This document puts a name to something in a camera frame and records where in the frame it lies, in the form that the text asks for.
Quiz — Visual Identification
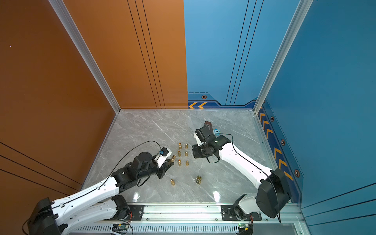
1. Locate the black gold square lipstick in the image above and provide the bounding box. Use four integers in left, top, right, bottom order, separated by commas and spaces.
195, 175, 202, 185

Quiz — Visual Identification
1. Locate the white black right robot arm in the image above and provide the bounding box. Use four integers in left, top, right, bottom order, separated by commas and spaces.
193, 134, 291, 220

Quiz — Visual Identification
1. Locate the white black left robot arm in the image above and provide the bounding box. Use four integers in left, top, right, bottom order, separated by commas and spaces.
23, 147, 174, 235

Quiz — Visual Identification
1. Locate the blue owl number block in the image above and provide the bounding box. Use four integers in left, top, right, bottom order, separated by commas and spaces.
213, 129, 221, 135

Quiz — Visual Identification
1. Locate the dark red wooden metronome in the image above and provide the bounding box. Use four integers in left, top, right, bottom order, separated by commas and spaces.
204, 121, 213, 130

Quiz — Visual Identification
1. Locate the green circuit board left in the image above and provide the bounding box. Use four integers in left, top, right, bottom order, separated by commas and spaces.
112, 223, 131, 234

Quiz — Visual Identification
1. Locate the green circuit board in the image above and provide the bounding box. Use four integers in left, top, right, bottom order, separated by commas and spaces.
112, 223, 131, 234
238, 223, 251, 233

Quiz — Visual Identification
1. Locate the green circuit board right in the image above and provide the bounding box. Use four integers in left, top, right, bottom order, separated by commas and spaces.
238, 223, 251, 233

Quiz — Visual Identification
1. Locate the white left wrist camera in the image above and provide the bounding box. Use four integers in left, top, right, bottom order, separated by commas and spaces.
153, 147, 172, 168

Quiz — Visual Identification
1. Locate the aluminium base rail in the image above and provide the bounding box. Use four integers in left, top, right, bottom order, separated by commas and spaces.
101, 202, 306, 224

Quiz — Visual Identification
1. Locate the aluminium corner post right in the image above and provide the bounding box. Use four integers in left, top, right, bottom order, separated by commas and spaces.
253, 0, 313, 114

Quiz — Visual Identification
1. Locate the aluminium corner post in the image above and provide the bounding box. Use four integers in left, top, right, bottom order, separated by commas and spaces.
49, 0, 121, 115
253, 0, 313, 114

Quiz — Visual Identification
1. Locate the aluminium corner post left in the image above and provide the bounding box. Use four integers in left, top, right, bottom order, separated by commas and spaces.
49, 0, 121, 115

